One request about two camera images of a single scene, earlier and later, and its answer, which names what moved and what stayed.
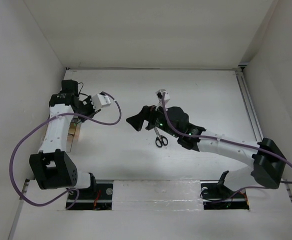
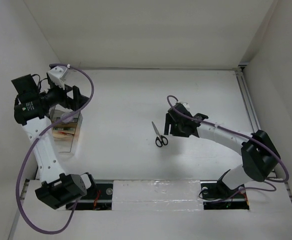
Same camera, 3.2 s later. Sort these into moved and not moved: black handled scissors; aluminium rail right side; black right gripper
Moved: black right gripper
Not moved: aluminium rail right side; black handled scissors
